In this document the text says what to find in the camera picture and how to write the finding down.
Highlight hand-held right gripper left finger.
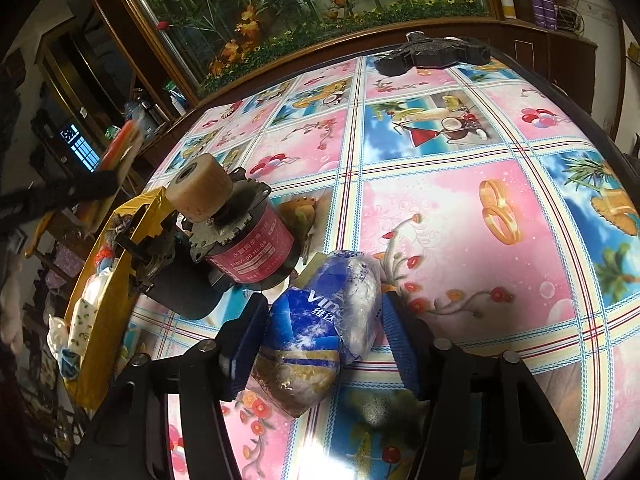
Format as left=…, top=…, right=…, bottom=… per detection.
left=65, top=294, right=271, bottom=480

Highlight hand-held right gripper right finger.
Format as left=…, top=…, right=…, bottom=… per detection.
left=381, top=291, right=586, bottom=480

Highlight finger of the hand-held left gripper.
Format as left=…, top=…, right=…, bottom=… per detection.
left=0, top=170, right=122, bottom=233

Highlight blue tissue packet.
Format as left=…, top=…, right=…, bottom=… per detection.
left=249, top=249, right=385, bottom=419

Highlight yellow box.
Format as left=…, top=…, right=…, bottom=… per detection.
left=64, top=187, right=177, bottom=411

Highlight red label motor with roller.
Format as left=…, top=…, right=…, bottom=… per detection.
left=114, top=154, right=297, bottom=322

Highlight printed tablecloth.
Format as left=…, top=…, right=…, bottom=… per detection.
left=120, top=52, right=640, bottom=480

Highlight white plastic bottle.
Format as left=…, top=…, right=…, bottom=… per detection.
left=167, top=87, right=187, bottom=118

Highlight black gadget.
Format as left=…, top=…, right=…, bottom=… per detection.
left=374, top=31, right=492, bottom=76

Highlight artificial flower display case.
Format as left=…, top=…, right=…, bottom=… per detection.
left=100, top=0, right=501, bottom=102

